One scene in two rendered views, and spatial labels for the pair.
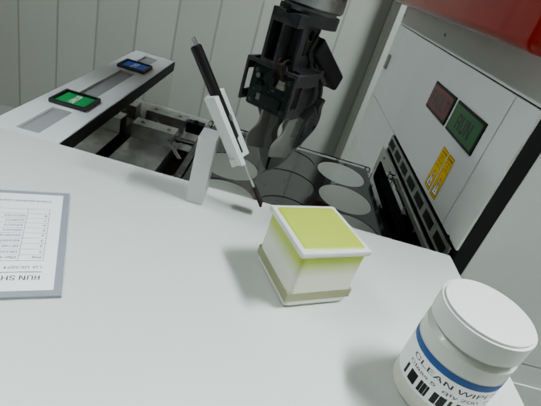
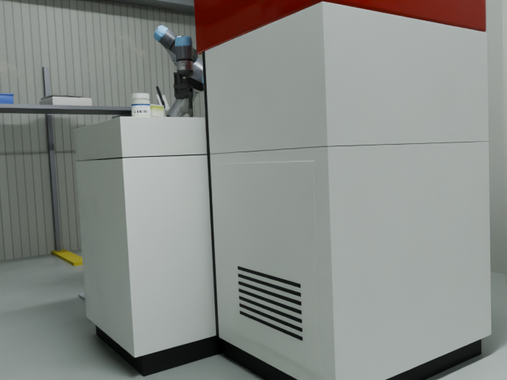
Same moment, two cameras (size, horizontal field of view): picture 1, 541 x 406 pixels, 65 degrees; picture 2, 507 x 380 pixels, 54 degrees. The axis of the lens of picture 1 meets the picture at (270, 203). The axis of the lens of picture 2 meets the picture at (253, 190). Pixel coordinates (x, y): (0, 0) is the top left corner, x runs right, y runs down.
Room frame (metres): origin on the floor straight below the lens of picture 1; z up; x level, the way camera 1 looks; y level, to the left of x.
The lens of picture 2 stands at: (-0.33, -2.05, 0.80)
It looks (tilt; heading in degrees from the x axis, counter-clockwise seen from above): 4 degrees down; 60
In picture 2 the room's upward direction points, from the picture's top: 3 degrees counter-clockwise
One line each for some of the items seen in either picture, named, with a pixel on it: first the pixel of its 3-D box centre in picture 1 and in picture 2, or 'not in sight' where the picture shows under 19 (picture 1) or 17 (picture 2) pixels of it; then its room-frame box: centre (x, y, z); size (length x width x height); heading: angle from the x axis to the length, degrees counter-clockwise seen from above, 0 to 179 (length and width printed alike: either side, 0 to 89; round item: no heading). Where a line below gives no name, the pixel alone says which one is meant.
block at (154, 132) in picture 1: (154, 131); not in sight; (0.73, 0.25, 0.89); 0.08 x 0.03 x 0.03; 94
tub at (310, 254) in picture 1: (309, 254); (152, 113); (0.34, -0.05, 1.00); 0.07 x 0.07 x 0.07; 31
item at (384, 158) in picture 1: (394, 212); not in sight; (0.72, -0.23, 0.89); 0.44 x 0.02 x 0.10; 4
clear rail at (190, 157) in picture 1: (190, 155); not in sight; (0.68, 0.16, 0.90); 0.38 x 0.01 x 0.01; 4
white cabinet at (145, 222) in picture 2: not in sight; (203, 243); (0.60, 0.08, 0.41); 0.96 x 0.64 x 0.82; 4
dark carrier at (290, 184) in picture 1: (287, 184); not in sight; (0.69, -0.02, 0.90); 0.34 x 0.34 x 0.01; 4
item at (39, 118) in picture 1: (105, 118); not in sight; (0.73, 0.35, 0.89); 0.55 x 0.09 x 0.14; 4
